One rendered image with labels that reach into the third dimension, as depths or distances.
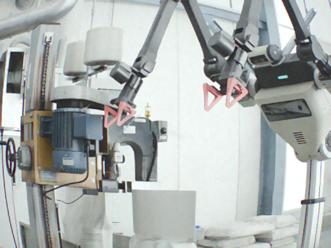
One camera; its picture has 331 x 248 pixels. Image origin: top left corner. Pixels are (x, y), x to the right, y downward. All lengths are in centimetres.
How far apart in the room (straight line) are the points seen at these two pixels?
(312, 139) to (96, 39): 98
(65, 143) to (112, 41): 46
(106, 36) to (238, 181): 599
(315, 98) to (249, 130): 617
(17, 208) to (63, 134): 301
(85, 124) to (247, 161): 621
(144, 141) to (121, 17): 488
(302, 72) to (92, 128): 84
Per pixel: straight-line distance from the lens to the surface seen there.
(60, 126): 224
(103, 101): 240
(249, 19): 177
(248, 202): 831
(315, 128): 223
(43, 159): 238
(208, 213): 784
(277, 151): 818
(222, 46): 167
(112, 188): 250
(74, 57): 258
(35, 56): 247
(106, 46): 233
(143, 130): 260
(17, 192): 518
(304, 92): 215
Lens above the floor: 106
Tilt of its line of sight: 6 degrees up
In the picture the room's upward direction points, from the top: straight up
